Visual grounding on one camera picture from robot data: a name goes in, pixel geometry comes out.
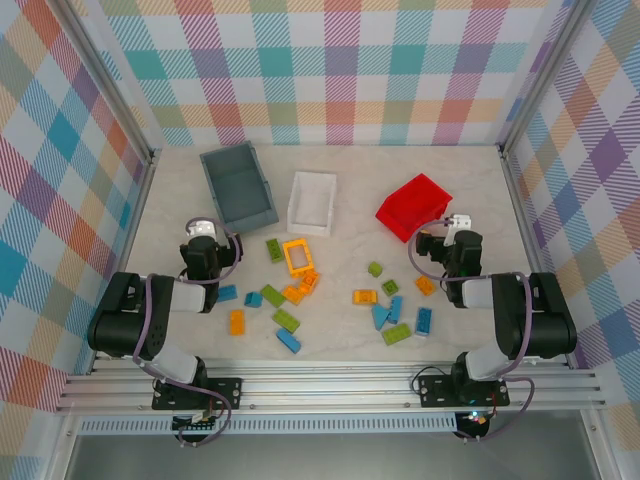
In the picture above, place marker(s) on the orange lego brick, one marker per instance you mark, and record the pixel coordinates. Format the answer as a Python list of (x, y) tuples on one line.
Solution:
[(292, 293), (310, 282), (237, 322), (365, 297), (425, 285)]

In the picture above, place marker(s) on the red plastic bin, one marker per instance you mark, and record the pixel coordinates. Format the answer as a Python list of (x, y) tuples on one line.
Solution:
[(420, 195)]

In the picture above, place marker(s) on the long green lego brick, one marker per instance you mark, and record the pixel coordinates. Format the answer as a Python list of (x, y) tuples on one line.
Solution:
[(397, 334), (272, 295), (285, 320)]

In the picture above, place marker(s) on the blue sloped lego brick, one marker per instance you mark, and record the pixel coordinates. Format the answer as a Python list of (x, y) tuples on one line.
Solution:
[(380, 317)]

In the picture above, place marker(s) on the grey plastic bin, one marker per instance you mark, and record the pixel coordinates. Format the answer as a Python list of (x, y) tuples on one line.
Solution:
[(240, 190)]

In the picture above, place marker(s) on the orange lego window frame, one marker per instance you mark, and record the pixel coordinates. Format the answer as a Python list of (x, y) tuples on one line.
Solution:
[(289, 260)]

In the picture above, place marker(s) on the long blue lego brick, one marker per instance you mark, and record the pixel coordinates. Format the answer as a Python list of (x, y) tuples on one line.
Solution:
[(424, 321), (289, 340)]

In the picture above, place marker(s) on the white plastic bin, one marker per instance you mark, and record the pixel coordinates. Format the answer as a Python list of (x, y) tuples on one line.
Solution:
[(312, 200)]

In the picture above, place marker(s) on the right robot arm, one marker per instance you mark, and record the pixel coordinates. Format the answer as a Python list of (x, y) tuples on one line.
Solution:
[(545, 320)]

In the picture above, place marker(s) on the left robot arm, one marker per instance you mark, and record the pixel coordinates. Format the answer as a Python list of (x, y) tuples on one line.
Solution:
[(120, 320)]

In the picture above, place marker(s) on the small controller board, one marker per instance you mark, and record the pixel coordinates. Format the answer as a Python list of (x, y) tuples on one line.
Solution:
[(475, 420), (197, 422)]

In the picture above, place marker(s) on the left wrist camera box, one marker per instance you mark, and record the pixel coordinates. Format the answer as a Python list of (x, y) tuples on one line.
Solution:
[(202, 229)]

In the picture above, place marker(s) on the aluminium side rail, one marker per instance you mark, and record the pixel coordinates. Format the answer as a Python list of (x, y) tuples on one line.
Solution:
[(141, 205), (522, 210)]

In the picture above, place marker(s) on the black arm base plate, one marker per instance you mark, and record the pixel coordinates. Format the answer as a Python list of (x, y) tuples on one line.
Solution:
[(230, 392), (435, 390)]

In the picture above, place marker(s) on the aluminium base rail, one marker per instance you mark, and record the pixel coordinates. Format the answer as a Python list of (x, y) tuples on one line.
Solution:
[(325, 387)]

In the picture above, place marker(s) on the aluminium frame post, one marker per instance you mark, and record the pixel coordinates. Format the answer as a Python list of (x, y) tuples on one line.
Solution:
[(542, 75), (112, 75)]

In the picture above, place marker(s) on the aluminium frame leg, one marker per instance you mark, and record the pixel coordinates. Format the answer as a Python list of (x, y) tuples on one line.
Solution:
[(67, 445), (597, 445)]

